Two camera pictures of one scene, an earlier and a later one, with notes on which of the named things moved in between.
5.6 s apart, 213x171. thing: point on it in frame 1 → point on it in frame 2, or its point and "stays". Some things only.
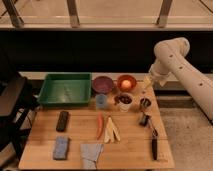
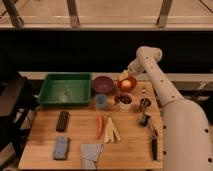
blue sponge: (61, 147) stays
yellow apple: (126, 84) stays
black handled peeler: (154, 144) stays
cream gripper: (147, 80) → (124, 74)
